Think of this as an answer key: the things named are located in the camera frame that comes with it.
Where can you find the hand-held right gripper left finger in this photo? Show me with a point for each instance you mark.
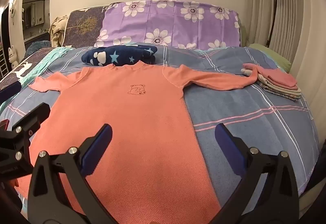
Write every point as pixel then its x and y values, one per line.
pixel 98 149

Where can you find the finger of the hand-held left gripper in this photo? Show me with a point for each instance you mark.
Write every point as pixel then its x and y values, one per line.
pixel 35 118

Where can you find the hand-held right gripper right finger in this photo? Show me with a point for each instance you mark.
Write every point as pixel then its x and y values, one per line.
pixel 229 150

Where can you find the orange long-sleeved shirt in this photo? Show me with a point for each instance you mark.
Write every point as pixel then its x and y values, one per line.
pixel 122 117

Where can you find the stack of folded clothes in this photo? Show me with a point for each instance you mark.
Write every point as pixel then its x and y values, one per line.
pixel 282 86

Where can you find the beige clothes pile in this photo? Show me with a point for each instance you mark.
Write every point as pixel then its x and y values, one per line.
pixel 57 30

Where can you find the blue plaid bed sheet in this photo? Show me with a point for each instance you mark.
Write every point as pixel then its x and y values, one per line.
pixel 242 112

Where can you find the dark deer-print quilt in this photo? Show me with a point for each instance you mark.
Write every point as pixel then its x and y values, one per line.
pixel 20 68

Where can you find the white cat figurine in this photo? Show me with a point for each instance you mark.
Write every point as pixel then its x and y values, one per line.
pixel 12 55

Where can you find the navy star-print blanket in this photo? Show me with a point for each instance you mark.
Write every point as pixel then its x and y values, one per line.
pixel 122 57

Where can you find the green pillow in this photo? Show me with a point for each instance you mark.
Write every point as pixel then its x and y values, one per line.
pixel 275 57

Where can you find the dark tree-print cushion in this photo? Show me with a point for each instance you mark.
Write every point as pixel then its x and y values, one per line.
pixel 84 25

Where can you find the white pleated curtain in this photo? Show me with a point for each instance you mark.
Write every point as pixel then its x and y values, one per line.
pixel 293 10

